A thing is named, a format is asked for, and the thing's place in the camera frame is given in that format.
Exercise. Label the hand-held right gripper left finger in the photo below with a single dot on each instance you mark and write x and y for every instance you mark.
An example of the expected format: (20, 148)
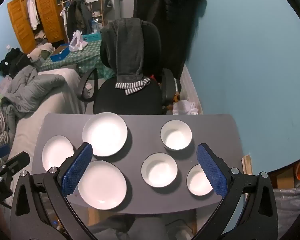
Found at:
(76, 172)

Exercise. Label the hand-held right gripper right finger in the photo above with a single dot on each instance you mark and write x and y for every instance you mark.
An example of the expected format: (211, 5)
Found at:
(211, 170)

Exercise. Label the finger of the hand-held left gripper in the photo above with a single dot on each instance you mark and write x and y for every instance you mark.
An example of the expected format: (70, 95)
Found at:
(0, 152)
(16, 161)

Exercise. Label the white bowl dark rim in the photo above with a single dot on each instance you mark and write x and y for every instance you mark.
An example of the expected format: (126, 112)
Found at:
(176, 136)
(159, 171)
(197, 183)

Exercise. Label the small white plate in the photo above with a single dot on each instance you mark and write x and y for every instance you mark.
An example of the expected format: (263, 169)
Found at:
(55, 152)

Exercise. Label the large white plate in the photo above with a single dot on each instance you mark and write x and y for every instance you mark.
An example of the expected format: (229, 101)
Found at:
(105, 137)
(102, 187)

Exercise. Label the striped cloth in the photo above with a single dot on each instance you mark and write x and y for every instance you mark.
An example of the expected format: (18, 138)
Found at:
(0, 127)

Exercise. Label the wooden board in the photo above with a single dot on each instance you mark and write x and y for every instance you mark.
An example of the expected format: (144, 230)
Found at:
(247, 165)

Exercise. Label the white knotted bag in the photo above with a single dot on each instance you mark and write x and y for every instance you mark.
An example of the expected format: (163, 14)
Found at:
(185, 107)

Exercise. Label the bed with grey sheet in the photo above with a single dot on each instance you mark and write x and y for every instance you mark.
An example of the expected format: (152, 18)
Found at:
(52, 102)

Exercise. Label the grey duvet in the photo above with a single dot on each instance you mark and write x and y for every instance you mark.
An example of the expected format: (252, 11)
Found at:
(32, 87)

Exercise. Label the grey plastic sheet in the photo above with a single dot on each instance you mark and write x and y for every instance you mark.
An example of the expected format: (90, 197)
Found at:
(292, 210)

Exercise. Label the black office chair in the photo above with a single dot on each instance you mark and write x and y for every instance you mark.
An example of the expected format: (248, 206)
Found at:
(127, 97)

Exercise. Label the black clothes pile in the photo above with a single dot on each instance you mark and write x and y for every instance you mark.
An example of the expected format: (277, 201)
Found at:
(13, 62)

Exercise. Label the beige clothes pile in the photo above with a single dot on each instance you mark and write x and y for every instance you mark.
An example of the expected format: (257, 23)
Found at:
(40, 51)

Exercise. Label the blue cardboard box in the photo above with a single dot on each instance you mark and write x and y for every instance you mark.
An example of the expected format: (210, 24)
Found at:
(61, 53)

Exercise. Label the green checkered tablecloth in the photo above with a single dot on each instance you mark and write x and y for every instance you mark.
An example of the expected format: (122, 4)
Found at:
(90, 55)

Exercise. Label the white plastic bag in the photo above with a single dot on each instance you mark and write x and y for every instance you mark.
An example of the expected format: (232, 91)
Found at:
(77, 42)

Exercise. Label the dark grey sweater striped hem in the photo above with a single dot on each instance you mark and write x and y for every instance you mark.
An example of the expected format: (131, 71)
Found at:
(130, 50)

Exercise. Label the blue plastic crate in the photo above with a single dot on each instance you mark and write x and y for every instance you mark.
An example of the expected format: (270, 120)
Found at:
(92, 37)

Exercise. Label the white hanging shirt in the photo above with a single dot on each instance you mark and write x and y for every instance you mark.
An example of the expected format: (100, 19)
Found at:
(33, 12)

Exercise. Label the clear water bottle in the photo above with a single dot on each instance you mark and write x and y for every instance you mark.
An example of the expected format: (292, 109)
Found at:
(94, 27)

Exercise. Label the orange wooden wardrobe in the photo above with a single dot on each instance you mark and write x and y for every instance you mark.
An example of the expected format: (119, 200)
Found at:
(48, 10)

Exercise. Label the dark jackets on rack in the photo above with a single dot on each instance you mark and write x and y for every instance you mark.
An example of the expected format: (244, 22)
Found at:
(77, 17)

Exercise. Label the black hanging coats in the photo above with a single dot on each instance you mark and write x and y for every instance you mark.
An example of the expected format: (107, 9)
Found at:
(165, 17)

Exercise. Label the wooden shelf unit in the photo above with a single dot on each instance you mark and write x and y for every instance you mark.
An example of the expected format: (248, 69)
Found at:
(100, 10)

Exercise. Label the grey door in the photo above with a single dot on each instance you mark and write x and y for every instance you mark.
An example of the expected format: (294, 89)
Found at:
(123, 2)

